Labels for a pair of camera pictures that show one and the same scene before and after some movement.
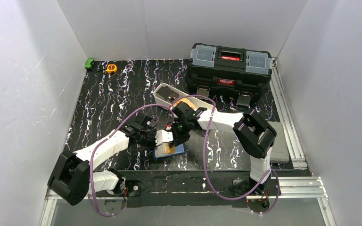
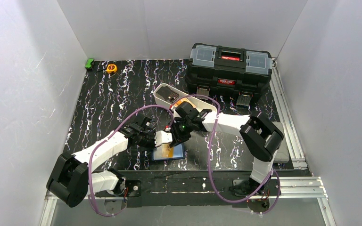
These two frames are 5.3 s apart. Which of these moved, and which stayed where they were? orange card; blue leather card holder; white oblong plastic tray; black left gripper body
Moved: blue leather card holder
Stayed: black left gripper body; orange card; white oblong plastic tray
